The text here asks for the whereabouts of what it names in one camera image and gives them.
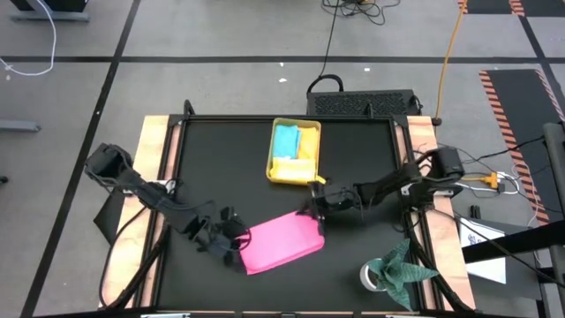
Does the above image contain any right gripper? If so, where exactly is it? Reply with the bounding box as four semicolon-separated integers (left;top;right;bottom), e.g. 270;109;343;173
296;181;364;231

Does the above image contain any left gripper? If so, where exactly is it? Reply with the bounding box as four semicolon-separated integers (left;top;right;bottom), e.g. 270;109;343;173
193;206;253;274

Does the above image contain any pink microfiber towel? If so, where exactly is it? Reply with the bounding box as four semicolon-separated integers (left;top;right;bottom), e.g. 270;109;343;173
237;210;326;276

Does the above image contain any yellow microfiber towel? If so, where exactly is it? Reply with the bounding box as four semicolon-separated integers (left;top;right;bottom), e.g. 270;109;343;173
269;156;318;183

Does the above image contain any blue microfiber towel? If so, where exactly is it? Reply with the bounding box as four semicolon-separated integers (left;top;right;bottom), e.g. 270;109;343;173
272;125;303;160

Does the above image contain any yellow-green plastic bin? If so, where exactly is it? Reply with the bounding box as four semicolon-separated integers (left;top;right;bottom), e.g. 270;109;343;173
265;117;322;186

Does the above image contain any snake plant in white pot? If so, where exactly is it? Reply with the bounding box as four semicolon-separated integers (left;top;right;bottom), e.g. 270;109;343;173
359;238;441;312

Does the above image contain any black computer tower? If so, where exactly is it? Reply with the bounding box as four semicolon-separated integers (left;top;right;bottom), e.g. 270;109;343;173
306;89;419;117

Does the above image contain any white paper sheet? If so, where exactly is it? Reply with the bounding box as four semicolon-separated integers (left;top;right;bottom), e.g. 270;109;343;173
458;217;508;284

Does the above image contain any orange power plug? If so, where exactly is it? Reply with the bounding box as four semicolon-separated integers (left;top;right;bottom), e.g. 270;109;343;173
467;172;501;188

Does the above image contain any black striped floor mat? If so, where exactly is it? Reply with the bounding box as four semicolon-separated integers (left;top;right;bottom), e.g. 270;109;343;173
478;68;565;226
457;0;565;16

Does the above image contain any grey desk foot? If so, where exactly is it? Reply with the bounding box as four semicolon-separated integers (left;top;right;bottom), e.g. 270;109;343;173
9;0;90;22
0;119;41;133

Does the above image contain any black frame strut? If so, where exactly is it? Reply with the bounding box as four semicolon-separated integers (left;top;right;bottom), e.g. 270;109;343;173
403;211;469;313
99;207;173;310

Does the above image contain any black cable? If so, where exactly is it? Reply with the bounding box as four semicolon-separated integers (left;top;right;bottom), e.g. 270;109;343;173
306;0;401;96

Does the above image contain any orange cable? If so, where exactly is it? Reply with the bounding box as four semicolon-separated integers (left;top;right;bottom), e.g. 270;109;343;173
433;0;468;125

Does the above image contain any black camera stand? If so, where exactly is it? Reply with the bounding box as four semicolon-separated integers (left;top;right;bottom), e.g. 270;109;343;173
461;122;565;318

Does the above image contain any white cable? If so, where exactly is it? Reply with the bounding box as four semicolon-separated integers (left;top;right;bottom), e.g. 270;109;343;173
0;0;58;78

